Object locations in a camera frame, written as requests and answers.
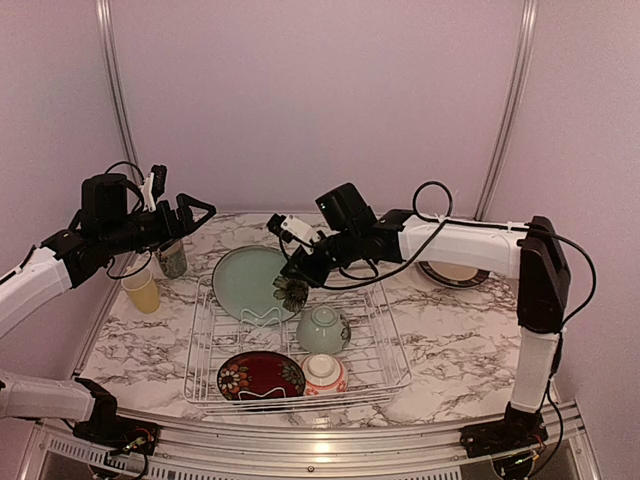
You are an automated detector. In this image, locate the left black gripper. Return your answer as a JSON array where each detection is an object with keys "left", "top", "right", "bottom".
[{"left": 101, "top": 192, "right": 216, "bottom": 256}]

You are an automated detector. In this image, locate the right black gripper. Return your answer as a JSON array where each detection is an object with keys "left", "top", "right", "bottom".
[{"left": 280, "top": 226, "right": 362, "bottom": 287}]

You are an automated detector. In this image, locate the light teal plate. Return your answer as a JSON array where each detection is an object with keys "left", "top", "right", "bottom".
[{"left": 212, "top": 245, "right": 309, "bottom": 327}]

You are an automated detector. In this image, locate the floral ceramic tumbler cup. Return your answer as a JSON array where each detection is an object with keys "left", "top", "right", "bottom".
[{"left": 155, "top": 240, "right": 188, "bottom": 279}]

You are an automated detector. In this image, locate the yellow mug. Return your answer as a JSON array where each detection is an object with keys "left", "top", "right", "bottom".
[{"left": 121, "top": 267, "right": 160, "bottom": 314}]

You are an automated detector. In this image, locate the dark red floral plate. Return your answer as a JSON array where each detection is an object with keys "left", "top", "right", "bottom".
[{"left": 216, "top": 351, "right": 306, "bottom": 401}]

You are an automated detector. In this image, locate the black rimmed grey plate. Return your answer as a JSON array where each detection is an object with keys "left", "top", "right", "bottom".
[{"left": 418, "top": 261, "right": 490, "bottom": 290}]

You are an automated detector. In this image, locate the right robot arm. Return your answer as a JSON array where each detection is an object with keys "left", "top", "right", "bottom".
[{"left": 267, "top": 183, "right": 571, "bottom": 448}]

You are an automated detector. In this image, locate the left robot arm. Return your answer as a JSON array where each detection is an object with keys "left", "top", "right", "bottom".
[{"left": 1, "top": 165, "right": 216, "bottom": 445}]

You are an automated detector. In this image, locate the pale green ceramic bowl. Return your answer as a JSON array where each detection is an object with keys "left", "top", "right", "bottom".
[{"left": 296, "top": 304, "right": 352, "bottom": 355}]

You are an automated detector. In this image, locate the white and pink bowl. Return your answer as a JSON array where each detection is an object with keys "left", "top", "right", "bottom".
[{"left": 301, "top": 354, "right": 348, "bottom": 396}]

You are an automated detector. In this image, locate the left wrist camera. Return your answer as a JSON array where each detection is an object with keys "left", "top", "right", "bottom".
[{"left": 141, "top": 165, "right": 167, "bottom": 212}]

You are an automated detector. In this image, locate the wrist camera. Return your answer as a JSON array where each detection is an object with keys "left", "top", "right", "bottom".
[
  {"left": 141, "top": 165, "right": 167, "bottom": 212},
  {"left": 267, "top": 214, "right": 321, "bottom": 249}
]

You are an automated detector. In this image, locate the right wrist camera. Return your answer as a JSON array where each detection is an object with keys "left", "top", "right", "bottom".
[{"left": 267, "top": 214, "right": 321, "bottom": 249}]

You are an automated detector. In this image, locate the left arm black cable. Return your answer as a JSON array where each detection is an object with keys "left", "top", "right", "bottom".
[{"left": 105, "top": 160, "right": 154, "bottom": 280}]

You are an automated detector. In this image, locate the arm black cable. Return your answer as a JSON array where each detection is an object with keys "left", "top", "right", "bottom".
[
  {"left": 319, "top": 180, "right": 599, "bottom": 321},
  {"left": 105, "top": 160, "right": 154, "bottom": 280}
]

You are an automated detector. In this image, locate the white wire dish rack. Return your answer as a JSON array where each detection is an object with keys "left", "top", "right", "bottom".
[{"left": 183, "top": 278, "right": 411, "bottom": 416}]

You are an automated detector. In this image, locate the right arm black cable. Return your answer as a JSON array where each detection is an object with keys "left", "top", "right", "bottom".
[{"left": 319, "top": 180, "right": 599, "bottom": 321}]

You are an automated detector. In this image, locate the aluminium front frame rail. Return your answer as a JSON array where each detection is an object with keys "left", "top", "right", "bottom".
[{"left": 17, "top": 402, "right": 602, "bottom": 479}]

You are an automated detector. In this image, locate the left aluminium frame post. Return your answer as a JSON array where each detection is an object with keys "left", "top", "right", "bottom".
[{"left": 96, "top": 0, "right": 139, "bottom": 167}]

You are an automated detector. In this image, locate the aluminium frame post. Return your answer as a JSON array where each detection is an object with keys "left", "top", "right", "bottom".
[
  {"left": 96, "top": 0, "right": 139, "bottom": 167},
  {"left": 473, "top": 0, "right": 539, "bottom": 221}
]

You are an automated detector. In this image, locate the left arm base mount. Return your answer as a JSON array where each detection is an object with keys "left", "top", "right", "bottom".
[{"left": 73, "top": 415, "right": 160, "bottom": 456}]

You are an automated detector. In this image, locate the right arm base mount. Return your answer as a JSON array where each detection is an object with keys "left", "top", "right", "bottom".
[{"left": 460, "top": 418, "right": 548, "bottom": 458}]

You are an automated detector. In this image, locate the right aluminium frame post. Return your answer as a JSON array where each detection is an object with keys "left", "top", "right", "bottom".
[{"left": 473, "top": 0, "right": 539, "bottom": 221}]

